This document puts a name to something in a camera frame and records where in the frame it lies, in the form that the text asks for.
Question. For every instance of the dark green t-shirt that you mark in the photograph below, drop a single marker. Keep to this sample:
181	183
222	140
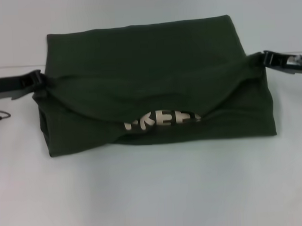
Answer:
149	80

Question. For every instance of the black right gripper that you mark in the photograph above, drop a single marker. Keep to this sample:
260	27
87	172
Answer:
296	64

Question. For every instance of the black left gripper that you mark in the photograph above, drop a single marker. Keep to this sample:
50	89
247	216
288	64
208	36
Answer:
9	85

